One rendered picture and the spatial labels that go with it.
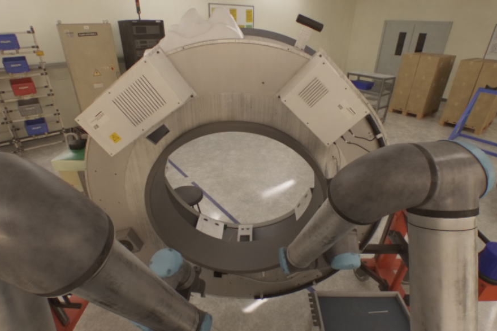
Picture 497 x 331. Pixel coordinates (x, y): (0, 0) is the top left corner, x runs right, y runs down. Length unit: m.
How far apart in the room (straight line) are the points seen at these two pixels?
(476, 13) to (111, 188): 9.47
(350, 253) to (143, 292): 0.62
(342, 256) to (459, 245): 0.40
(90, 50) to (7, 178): 5.14
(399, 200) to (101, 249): 0.43
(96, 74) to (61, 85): 0.81
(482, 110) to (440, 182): 6.57
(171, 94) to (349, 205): 0.61
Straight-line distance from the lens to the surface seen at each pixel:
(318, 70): 0.87
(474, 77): 7.02
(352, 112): 0.94
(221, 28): 1.02
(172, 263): 0.82
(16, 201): 0.33
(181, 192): 2.65
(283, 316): 2.22
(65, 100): 6.07
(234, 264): 1.48
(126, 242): 1.43
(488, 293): 1.57
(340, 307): 1.53
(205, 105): 1.01
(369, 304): 1.60
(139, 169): 1.21
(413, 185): 0.48
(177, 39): 1.03
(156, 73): 0.86
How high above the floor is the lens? 1.90
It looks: 29 degrees down
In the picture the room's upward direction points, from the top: 1 degrees clockwise
